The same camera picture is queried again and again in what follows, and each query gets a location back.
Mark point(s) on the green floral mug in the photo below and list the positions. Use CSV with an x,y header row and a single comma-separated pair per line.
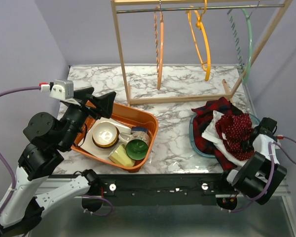
x,y
136,149

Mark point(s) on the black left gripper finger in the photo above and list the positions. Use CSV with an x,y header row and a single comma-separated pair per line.
x,y
103,105
82,96

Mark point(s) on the red plaid skirt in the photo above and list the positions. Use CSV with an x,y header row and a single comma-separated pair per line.
x,y
204,116

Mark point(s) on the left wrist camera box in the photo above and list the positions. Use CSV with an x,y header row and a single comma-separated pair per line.
x,y
63,91

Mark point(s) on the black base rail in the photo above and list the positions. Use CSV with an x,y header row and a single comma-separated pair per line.
x,y
161,189

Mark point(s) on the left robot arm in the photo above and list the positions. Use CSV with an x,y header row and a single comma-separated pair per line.
x,y
21,209

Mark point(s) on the yellow sponge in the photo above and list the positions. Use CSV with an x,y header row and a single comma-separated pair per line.
x,y
119,157

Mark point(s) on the orange hanger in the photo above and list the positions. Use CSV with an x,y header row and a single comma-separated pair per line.
x,y
159,42

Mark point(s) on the orange plastic bin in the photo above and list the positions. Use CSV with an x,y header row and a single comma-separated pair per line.
x,y
129,117

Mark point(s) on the red polka dot garment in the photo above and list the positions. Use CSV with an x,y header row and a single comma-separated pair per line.
x,y
233,130

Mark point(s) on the white and brown bowl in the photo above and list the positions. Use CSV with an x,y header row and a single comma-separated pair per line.
x,y
105,135

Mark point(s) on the white mug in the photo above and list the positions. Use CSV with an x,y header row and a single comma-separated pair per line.
x,y
125,137

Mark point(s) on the dark blue cup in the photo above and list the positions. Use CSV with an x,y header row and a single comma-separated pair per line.
x,y
138,129

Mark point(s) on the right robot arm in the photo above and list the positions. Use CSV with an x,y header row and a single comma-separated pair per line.
x,y
260,175

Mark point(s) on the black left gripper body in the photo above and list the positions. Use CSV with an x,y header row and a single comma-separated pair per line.
x,y
75,117

